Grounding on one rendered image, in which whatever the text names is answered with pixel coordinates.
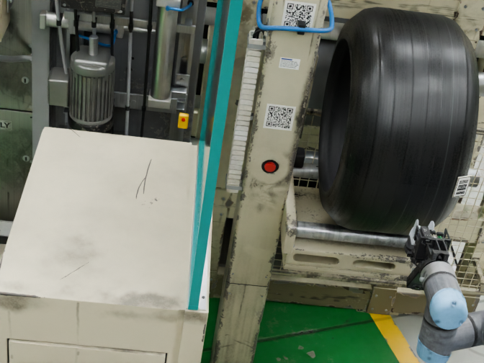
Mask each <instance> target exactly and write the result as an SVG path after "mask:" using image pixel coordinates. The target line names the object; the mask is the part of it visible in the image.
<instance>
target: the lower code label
mask: <svg viewBox="0 0 484 363"><path fill-rule="evenodd" d="M295 110H296V107H291V106H285V105H278V104H267V106H266V114H265V118H264V126H263V128H270V129H277V130H289V131H292V124H293V120H294V116H295Z"/></svg>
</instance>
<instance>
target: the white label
mask: <svg viewBox="0 0 484 363"><path fill-rule="evenodd" d="M471 177H472V175H471V176H461V177H458V179H457V183H456V186H455V188H454V192H453V195H452V197H460V196H465V195H466V192H467V188H468V186H469V183H470V180H471Z"/></svg>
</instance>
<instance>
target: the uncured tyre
mask: <svg viewBox="0 0 484 363"><path fill-rule="evenodd" d="M478 112H479V74H478V63H477V58H476V55H475V50H474V47H473V46H472V43H471V41H470V39H469V38H468V37H467V35H466V34H465V33H464V32H463V30H462V29H461V27H460V26H459V25H458V24H457V23H456V22H455V21H454V20H453V19H450V18H448V17H445V16H443V15H440V14H431V13H425V12H414V11H408V10H402V9H391V8H385V7H378V6H377V7H372V8H367V9H363V10H361V11H360V12H359V13H358V14H356V15H355V16H353V17H352V18H351V19H349V20H348V21H347V22H346V23H345V24H344V26H343V27H342V29H341V31H340V34H339V37H338V40H337V42H336V46H335V48H334V52H333V56H332V59H331V64H330V68H329V72H328V78H327V82H326V88H325V93H324V98H323V106H322V112H321V125H320V133H319V145H318V185H319V192H320V198H321V204H322V206H323V209H324V210H325V211H326V212H327V213H328V214H329V215H330V216H331V218H332V219H333V220H334V221H335V223H336V224H337V225H340V226H343V227H345V228H348V229H350V230H363V231H371V232H378V233H391V234H398V235H406V236H409V233H410V231H411V229H412V228H413V227H414V225H415V222H416V220H418V225H420V226H426V227H428V226H429V223H430V222H431V221H434V227H436V226H437V225H438V224H440V223H441V222H442V221H443V220H445V219H446V218H447V217H448V216H449V214H450V213H451V212H452V211H453V209H454V207H455V205H456V204H457V201H458V199H459V198H460V197H452V195H453V192H454V188H455V186H456V183H457V179H458V177H461V176H467V175H468V171H469V168H470V164H471V160H472V154H473V150H474V146H475V138H476V132H477V126H478Z"/></svg>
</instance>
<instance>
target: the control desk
mask: <svg viewBox="0 0 484 363"><path fill-rule="evenodd" d="M198 153H199V143H198V144H197V145H192V143H186V142H179V141H172V140H159V139H152V138H140V137H133V136H126V135H114V134H107V133H95V132H88V131H81V130H69V129H62V128H55V127H44V128H43V130H42V134H41V136H40V141H39V143H38V146H37V150H36V152H35V157H34V159H33V162H32V165H31V168H30V172H29V175H28V177H27V181H26V184H25V186H24V191H23V193H22V197H21V200H20V202H19V207H18V209H17V213H16V215H15V218H14V222H13V225H12V229H11V231H10V234H9V237H8V240H7V243H6V247H5V249H4V253H3V256H2V259H1V263H0V363H200V362H201V358H202V349H203V344H204V340H205V331H206V325H207V317H208V310H209V293H210V260H211V242H212V217H211V223H210V232H209V237H208V242H207V252H206V257H205V266H204V271H203V277H202V286H201V291H200V301H199V308H198V310H188V299H189V279H190V269H191V257H192V237H193V226H194V206H195V195H196V183H197V163H198Z"/></svg>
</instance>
